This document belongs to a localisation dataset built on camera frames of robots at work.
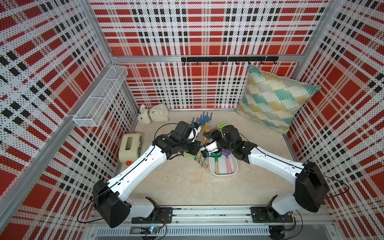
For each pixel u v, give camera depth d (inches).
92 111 27.6
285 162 19.0
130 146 35.0
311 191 16.8
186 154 25.9
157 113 41.3
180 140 22.0
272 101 35.8
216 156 37.8
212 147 27.6
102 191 15.3
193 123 26.5
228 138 24.6
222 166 35.6
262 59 34.8
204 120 45.2
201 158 37.7
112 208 14.7
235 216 29.6
